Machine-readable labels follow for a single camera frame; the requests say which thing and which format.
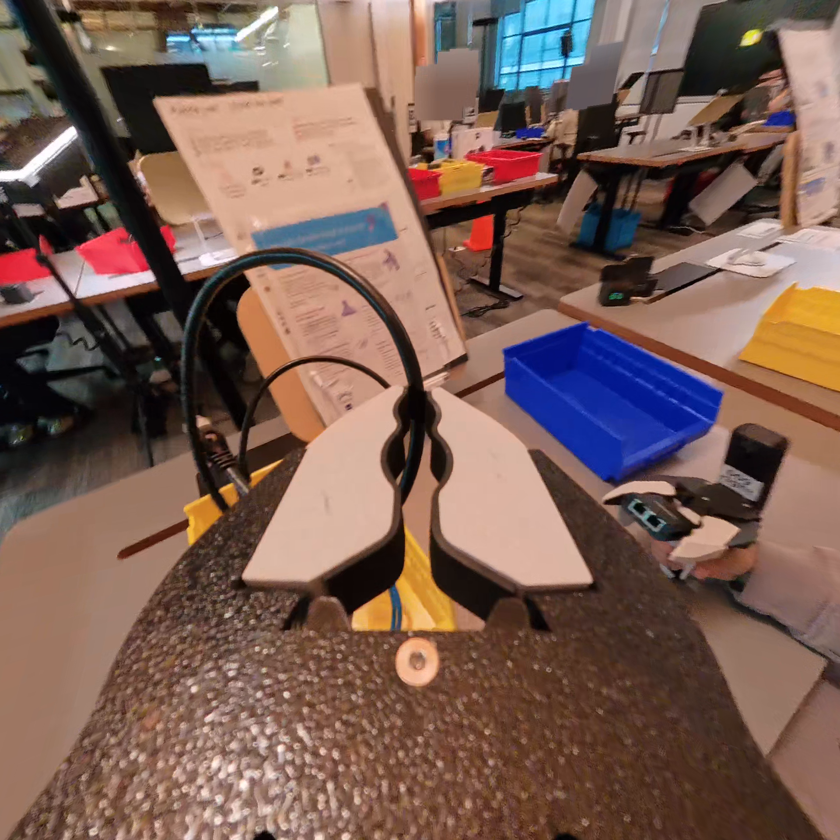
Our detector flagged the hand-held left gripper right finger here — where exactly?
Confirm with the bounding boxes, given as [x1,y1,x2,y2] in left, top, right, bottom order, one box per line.
[429,386,595,622]

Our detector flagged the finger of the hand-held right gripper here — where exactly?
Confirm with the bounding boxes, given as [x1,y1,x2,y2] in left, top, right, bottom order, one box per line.
[668,517,743,580]
[602,480,677,507]

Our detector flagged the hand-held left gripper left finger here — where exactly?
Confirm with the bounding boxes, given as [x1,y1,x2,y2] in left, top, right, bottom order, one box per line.
[241,385,406,616]

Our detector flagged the black network adapter box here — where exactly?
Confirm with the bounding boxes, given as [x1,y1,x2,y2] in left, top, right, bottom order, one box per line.
[623,495,701,543]

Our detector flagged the thin black cable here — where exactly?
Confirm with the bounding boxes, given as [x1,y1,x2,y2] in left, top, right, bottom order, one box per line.
[239,356,395,475]

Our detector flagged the person's right forearm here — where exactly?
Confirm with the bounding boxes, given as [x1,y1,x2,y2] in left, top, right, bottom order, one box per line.
[738,541,840,665]

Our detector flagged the grey desk with wooden edge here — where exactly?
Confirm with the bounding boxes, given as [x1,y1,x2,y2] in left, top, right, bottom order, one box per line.
[558,222,840,432]

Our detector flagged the person's right hand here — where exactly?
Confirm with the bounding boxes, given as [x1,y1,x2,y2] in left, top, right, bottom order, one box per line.
[656,543,760,583]

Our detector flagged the blue plastic bin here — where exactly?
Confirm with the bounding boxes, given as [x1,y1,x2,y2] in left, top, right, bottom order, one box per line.
[503,321,724,484]

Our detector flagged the black tablet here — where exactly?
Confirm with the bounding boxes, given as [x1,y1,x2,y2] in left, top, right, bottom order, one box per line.
[646,262,720,297]

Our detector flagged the black device with green display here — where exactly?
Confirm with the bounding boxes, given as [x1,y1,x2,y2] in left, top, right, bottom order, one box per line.
[598,256,658,308]

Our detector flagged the printed instruction sheet stand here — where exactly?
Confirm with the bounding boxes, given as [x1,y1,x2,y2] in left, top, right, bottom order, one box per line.
[153,83,469,422]

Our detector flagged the small yellow plastic bin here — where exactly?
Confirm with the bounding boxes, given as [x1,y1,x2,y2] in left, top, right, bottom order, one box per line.
[432,159,485,196]

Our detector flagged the black tripod pole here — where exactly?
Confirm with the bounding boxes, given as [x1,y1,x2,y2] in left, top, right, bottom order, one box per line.
[12,0,253,431]

